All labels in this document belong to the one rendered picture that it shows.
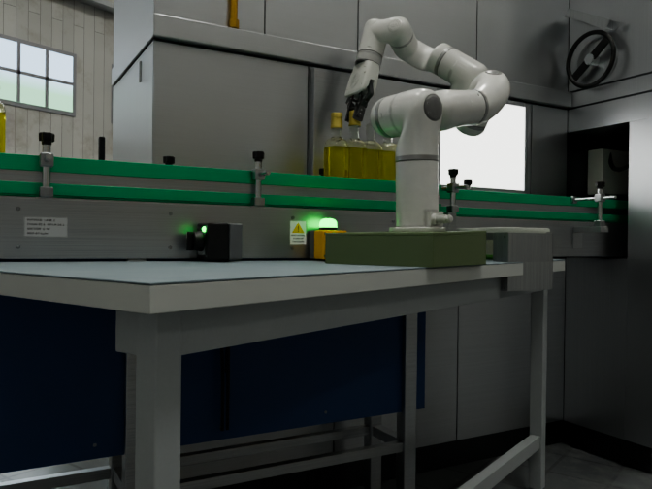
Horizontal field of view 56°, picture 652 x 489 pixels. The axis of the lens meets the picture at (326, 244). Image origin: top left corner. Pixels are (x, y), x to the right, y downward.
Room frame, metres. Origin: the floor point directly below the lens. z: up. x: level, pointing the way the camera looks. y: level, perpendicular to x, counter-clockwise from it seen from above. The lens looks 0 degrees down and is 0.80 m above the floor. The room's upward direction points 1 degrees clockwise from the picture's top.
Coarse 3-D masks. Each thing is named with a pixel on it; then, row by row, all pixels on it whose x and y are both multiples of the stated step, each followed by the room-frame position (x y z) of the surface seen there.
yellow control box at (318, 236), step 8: (312, 232) 1.50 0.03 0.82; (320, 232) 1.46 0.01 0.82; (328, 232) 1.46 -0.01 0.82; (336, 232) 1.47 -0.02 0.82; (344, 232) 1.48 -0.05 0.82; (312, 240) 1.50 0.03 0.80; (320, 240) 1.46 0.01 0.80; (312, 248) 1.50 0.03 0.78; (320, 248) 1.46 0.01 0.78; (312, 256) 1.50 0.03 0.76; (320, 256) 1.46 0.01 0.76
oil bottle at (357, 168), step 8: (352, 144) 1.72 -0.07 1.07; (360, 144) 1.74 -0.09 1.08; (352, 152) 1.72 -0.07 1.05; (360, 152) 1.73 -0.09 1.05; (352, 160) 1.72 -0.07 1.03; (360, 160) 1.73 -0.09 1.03; (352, 168) 1.72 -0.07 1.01; (360, 168) 1.73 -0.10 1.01; (352, 176) 1.72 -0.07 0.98; (360, 176) 1.73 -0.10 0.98
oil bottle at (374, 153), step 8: (368, 144) 1.76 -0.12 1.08; (376, 144) 1.77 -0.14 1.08; (368, 152) 1.75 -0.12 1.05; (376, 152) 1.77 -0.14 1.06; (368, 160) 1.75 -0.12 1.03; (376, 160) 1.77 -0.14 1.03; (368, 168) 1.75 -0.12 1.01; (376, 168) 1.77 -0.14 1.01; (368, 176) 1.75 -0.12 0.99; (376, 176) 1.77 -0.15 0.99
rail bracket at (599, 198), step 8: (600, 184) 2.05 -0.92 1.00; (600, 192) 2.05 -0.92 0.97; (576, 200) 2.13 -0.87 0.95; (584, 200) 2.10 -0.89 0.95; (592, 200) 2.08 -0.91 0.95; (600, 200) 2.04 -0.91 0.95; (600, 208) 2.05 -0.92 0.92; (600, 216) 2.05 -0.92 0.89; (600, 224) 2.04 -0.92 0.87; (576, 232) 2.11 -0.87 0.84; (584, 232) 2.09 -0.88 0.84; (592, 232) 2.06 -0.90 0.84; (600, 232) 2.05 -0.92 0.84; (576, 240) 2.13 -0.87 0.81
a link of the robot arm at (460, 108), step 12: (444, 96) 1.38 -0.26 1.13; (456, 96) 1.39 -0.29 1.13; (468, 96) 1.41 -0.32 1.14; (480, 96) 1.43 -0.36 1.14; (372, 108) 1.41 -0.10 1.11; (444, 108) 1.38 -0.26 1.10; (456, 108) 1.38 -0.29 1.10; (468, 108) 1.40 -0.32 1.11; (480, 108) 1.43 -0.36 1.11; (372, 120) 1.41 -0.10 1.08; (444, 120) 1.39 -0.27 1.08; (456, 120) 1.40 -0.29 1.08; (468, 120) 1.42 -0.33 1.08; (480, 120) 1.46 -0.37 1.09
